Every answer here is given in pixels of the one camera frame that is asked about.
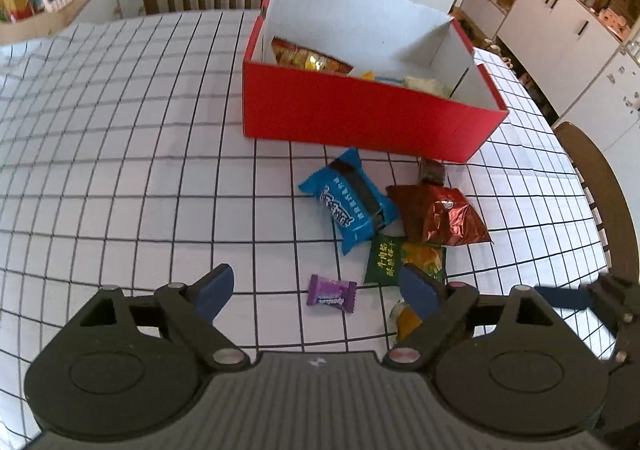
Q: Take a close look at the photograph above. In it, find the orange snack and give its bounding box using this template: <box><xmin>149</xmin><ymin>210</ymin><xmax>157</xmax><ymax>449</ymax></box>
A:
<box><xmin>390</xmin><ymin>300</ymin><xmax>426</xmax><ymax>343</ymax></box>

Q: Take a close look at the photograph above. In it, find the brown foil snack packet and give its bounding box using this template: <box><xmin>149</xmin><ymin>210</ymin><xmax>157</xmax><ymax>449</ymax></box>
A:
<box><xmin>385</xmin><ymin>184</ymin><xmax>493</xmax><ymax>247</ymax></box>

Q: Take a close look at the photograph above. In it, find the blue snack packet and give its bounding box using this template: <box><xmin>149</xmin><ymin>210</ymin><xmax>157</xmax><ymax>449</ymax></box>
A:
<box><xmin>298</xmin><ymin>148</ymin><xmax>399</xmax><ymax>257</ymax></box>

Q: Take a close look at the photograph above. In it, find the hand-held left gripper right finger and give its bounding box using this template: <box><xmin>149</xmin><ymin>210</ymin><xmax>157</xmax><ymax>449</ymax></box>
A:
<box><xmin>382</xmin><ymin>264</ymin><xmax>568</xmax><ymax>373</ymax></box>

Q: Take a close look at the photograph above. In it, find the green cracker packet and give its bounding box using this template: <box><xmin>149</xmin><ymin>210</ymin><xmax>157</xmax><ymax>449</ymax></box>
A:
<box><xmin>362</xmin><ymin>232</ymin><xmax>447</xmax><ymax>287</ymax></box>

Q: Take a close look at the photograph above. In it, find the red cardboard box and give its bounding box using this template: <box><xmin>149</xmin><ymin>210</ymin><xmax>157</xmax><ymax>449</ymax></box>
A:
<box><xmin>241</xmin><ymin>0</ymin><xmax>511</xmax><ymax>165</ymax></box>

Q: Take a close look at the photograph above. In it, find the white wall cabinet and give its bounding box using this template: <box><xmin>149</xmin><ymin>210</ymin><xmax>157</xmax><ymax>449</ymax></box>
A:
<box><xmin>495</xmin><ymin>0</ymin><xmax>640</xmax><ymax>153</ymax></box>

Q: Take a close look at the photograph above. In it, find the red yellow chip bag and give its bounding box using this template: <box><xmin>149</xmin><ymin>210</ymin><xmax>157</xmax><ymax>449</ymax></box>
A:
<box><xmin>271</xmin><ymin>37</ymin><xmax>355</xmax><ymax>75</ymax></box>

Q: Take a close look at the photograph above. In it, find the cream yellow packet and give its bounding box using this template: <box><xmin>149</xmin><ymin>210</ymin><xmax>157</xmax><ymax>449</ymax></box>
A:
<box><xmin>402</xmin><ymin>74</ymin><xmax>451</xmax><ymax>98</ymax></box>

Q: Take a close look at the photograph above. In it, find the purple candy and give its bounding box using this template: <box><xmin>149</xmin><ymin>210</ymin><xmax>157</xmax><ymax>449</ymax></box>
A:
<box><xmin>306</xmin><ymin>274</ymin><xmax>358</xmax><ymax>313</ymax></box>

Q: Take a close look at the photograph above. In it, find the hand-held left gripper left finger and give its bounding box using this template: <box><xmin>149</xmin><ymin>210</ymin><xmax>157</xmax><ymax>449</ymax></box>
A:
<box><xmin>75</xmin><ymin>264</ymin><xmax>251</xmax><ymax>372</ymax></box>

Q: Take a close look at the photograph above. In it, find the small brown cake packet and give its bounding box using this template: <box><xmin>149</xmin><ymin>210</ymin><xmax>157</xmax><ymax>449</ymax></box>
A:
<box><xmin>417</xmin><ymin>157</ymin><xmax>447</xmax><ymax>187</ymax></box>

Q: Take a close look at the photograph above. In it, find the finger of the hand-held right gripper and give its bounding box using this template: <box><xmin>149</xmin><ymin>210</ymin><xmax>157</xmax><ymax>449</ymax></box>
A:
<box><xmin>607</xmin><ymin>325</ymin><xmax>640</xmax><ymax>376</ymax></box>
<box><xmin>534</xmin><ymin>272</ymin><xmax>640</xmax><ymax>331</ymax></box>

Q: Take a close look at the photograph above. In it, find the white black checked tablecloth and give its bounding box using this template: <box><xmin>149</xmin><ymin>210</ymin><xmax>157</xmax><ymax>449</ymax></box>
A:
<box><xmin>0</xmin><ymin>8</ymin><xmax>621</xmax><ymax>441</ymax></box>

